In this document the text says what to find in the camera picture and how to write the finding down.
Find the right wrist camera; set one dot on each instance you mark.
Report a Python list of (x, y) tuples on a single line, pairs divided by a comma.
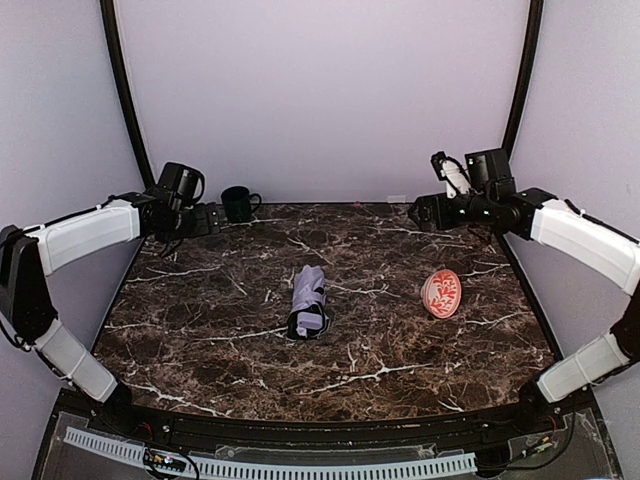
[(451, 171)]

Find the red patterned ceramic bowl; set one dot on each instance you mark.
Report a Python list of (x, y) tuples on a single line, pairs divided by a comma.
[(441, 294)]

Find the left black frame post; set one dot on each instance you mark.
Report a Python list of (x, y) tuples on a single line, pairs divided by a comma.
[(123, 89)]

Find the lavender folding umbrella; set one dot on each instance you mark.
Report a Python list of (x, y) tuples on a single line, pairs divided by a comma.
[(308, 319)]

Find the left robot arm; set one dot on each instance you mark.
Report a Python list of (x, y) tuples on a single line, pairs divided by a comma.
[(57, 276)]

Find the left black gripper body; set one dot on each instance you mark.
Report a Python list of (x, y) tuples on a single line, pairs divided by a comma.
[(211, 220)]

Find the small circuit board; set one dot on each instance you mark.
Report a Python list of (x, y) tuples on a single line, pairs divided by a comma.
[(162, 462)]

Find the right black frame post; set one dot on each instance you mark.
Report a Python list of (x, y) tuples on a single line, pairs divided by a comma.
[(527, 60)]

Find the grey slotted cable duct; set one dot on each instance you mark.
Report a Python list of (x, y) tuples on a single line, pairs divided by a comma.
[(201, 467)]

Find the dark green mug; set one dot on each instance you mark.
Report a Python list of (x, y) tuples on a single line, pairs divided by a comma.
[(240, 204)]

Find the black front rail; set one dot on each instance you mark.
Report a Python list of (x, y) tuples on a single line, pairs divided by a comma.
[(484, 430)]

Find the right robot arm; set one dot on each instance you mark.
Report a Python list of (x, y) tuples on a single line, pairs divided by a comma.
[(482, 190)]

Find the black frame post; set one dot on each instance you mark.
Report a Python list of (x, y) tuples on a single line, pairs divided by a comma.
[(527, 60), (123, 89)]

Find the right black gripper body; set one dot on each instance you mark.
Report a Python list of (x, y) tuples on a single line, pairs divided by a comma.
[(422, 212)]

